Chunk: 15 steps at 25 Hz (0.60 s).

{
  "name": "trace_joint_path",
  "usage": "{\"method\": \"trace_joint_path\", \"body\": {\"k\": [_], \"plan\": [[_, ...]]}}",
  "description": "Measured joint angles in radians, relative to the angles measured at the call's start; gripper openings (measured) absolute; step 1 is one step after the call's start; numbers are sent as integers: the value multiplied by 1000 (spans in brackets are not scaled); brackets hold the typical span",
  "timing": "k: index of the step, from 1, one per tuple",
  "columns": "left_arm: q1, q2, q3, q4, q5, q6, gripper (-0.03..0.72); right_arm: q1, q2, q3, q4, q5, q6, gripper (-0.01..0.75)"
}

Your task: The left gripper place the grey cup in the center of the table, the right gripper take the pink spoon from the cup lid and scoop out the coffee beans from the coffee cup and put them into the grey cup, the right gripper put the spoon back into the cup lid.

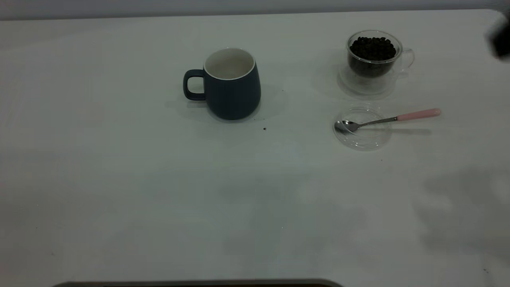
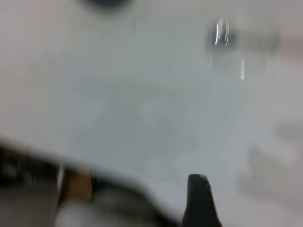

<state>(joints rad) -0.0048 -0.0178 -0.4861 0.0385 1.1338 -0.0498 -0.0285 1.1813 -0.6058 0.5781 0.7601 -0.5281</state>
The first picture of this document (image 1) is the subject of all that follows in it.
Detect metal spoon with pink handle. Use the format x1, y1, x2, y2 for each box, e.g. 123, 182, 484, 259
334, 108, 442, 134

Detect clear round glass lid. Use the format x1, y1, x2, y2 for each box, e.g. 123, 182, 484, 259
333, 105, 393, 151

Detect clear glass cup with handle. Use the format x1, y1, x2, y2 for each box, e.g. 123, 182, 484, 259
339, 30, 415, 95

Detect coffee beans in glass cup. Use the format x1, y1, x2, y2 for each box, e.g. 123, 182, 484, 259
349, 36, 397, 77

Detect dark grey ceramic mug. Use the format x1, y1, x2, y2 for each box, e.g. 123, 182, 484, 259
183, 48, 262, 120

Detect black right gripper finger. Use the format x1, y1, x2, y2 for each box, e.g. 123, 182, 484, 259
485, 12, 510, 61

